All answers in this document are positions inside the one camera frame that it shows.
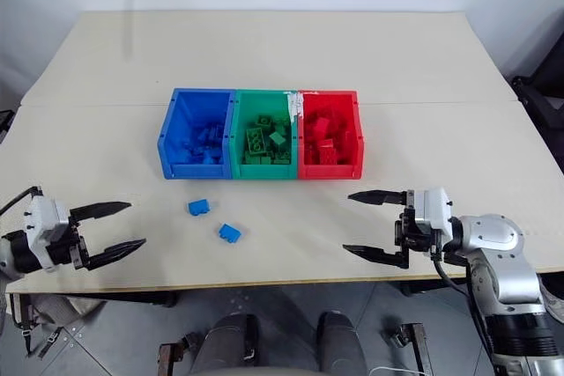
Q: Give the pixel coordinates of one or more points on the rusty metal frame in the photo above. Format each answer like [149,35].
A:
[169,360]
[418,349]

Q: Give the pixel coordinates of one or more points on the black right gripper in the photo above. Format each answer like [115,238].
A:
[415,237]

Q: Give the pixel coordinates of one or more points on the blue plastic bin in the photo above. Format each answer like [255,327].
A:
[174,171]

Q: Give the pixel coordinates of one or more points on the dark object at wall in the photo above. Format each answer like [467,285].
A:
[4,125]

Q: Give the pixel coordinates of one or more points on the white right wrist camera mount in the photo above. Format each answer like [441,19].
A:
[431,208]

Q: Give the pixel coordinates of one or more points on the red plastic bin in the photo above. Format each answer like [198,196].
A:
[308,172]

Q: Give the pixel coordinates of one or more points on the green plastic bin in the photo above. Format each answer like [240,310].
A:
[240,172]

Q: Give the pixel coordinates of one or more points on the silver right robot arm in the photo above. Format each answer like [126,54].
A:
[500,237]

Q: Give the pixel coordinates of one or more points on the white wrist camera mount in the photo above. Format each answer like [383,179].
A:
[44,222]
[431,208]

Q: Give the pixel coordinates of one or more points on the patterned cloth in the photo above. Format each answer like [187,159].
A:
[553,297]

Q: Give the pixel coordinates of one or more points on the blue toy block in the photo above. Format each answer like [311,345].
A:
[198,208]
[228,233]

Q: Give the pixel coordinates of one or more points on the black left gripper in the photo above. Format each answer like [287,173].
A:
[77,251]

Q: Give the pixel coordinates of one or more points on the black equipment stand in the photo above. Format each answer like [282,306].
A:
[542,85]

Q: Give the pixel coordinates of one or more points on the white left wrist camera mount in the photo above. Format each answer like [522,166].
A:
[44,222]

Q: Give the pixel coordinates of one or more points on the long green toy block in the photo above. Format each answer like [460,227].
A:
[254,140]

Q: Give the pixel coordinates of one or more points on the dark rounded shape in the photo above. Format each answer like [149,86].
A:
[231,343]
[341,343]

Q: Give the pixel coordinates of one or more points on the red toy block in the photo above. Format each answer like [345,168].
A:
[327,156]
[319,126]

